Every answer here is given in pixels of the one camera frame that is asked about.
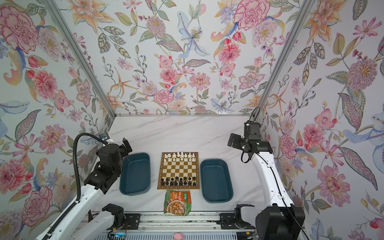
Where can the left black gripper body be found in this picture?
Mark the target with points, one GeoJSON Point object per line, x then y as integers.
{"type": "Point", "coordinates": [122, 152]}

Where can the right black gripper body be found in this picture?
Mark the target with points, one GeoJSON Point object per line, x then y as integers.
{"type": "Point", "coordinates": [239, 142]}

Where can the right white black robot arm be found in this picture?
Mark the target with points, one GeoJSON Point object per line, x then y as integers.
{"type": "Point", "coordinates": [274, 192]}

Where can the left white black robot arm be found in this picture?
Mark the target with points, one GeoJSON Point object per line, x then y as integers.
{"type": "Point", "coordinates": [65, 225]}

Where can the white chess piece row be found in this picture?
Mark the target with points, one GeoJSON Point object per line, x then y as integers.
{"type": "Point", "coordinates": [175, 155]}

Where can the black chess piece rows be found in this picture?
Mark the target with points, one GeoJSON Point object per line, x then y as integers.
{"type": "Point", "coordinates": [179, 181]}

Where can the wooden chess board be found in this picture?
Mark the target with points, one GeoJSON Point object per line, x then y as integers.
{"type": "Point", "coordinates": [179, 168]}

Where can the left teal plastic bin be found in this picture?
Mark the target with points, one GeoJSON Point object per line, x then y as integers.
{"type": "Point", "coordinates": [135, 178]}

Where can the teal plastic bin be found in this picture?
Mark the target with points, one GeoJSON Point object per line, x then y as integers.
{"type": "Point", "coordinates": [216, 181]}
{"type": "Point", "coordinates": [135, 178]}

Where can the right teal plastic bin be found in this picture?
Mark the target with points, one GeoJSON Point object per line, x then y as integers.
{"type": "Point", "coordinates": [216, 181]}

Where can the instant noodle snack packet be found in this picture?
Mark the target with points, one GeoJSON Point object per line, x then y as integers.
{"type": "Point", "coordinates": [178, 203]}

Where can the pink round object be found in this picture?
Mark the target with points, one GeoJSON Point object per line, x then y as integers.
{"type": "Point", "coordinates": [178, 236]}

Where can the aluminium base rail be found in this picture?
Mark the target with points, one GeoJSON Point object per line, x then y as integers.
{"type": "Point", "coordinates": [192, 222]}

